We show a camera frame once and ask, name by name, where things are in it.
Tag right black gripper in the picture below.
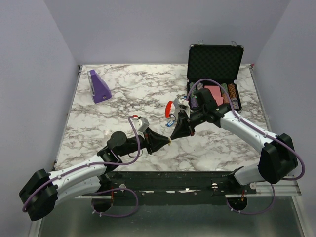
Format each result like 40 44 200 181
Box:
170 107 206 140

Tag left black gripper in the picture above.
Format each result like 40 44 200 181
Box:
118 127 170 157

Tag red keyring with keys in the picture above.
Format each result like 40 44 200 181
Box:
164 101 177 121

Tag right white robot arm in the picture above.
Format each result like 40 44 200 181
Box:
171 89 298 194

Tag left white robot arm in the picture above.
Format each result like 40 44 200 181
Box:
19 129 171 221

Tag blue key tag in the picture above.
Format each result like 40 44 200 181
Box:
166 120 175 127

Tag pink playing card deck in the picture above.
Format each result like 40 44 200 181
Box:
205 85 224 106

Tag purple wedge-shaped box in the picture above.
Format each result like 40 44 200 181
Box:
87 70 112 104

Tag black poker chip case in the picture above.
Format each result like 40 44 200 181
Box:
187 44 244 112

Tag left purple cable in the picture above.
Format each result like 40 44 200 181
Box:
22 116 144 218

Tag purple cable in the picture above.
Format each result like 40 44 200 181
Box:
185 79 306 215
22 116 144 218

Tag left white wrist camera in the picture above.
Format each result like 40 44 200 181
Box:
132 116 150 137

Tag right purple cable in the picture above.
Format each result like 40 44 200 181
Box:
185 79 306 215

